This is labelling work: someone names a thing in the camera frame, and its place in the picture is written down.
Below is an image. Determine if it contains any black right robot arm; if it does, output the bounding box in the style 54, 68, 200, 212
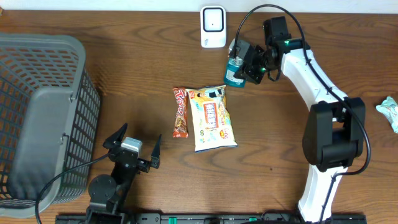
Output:
229, 16, 371, 223

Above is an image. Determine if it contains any yellow snack bag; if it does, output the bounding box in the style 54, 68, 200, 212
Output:
186, 85, 238, 152

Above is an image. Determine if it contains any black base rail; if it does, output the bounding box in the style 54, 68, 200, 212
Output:
55, 212, 368, 224

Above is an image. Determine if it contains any white barcode scanner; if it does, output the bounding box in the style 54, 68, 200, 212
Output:
200, 6, 227, 49

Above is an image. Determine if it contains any gray plastic shopping basket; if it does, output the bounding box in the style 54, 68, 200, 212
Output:
1, 33, 101, 218

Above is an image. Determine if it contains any red orange snack packet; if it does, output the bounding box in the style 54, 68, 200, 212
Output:
173, 88, 188, 138

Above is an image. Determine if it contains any teal mouthwash bottle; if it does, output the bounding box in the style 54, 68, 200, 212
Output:
224, 56, 246, 88

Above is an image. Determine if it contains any mint green tissue pack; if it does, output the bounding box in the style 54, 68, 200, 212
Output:
376, 96, 398, 133

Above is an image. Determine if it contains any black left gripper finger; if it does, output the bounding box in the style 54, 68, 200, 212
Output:
103, 123, 127, 149
150, 134, 162, 169

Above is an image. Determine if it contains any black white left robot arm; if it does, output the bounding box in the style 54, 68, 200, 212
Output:
82, 123, 162, 224

